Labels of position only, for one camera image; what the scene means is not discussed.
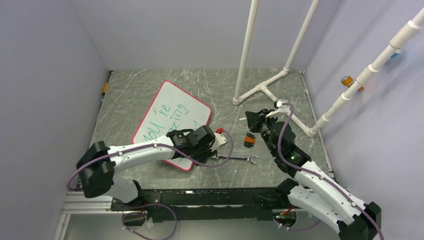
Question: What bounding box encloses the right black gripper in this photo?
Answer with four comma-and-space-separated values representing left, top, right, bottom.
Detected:
246, 108, 279, 155

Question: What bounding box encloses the pink framed whiteboard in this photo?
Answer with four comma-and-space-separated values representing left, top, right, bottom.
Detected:
131, 80, 213, 172

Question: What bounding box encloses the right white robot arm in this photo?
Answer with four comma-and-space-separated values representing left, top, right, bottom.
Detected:
245, 109, 384, 240

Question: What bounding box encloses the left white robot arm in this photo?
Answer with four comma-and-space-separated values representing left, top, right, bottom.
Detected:
76, 125, 228, 210

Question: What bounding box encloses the silver open end wrench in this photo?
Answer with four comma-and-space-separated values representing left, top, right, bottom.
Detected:
211, 154, 259, 165

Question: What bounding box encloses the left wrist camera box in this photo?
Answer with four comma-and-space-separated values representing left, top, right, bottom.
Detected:
210, 132, 228, 152

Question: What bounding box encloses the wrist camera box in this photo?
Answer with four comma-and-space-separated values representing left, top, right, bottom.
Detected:
265, 99, 292, 119
210, 132, 228, 152

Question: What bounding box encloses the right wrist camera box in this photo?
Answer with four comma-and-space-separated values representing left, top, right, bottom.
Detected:
265, 99, 292, 119

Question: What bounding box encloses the white pvc pipe frame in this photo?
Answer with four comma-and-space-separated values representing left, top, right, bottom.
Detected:
233, 0, 424, 137

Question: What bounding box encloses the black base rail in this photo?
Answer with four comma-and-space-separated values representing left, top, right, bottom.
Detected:
110, 187, 296, 223

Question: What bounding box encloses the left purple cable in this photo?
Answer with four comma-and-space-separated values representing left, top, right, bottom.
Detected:
67, 128, 234, 240

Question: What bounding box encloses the purple cable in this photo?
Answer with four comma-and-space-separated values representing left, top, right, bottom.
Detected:
67, 128, 234, 240
276, 102, 385, 240

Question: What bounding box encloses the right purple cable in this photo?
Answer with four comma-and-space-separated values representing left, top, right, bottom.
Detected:
276, 102, 385, 240

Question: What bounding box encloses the orange wall knob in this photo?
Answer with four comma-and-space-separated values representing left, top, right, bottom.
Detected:
340, 75, 354, 88

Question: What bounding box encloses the blue wall knob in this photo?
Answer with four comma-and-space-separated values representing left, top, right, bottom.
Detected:
390, 48, 402, 59

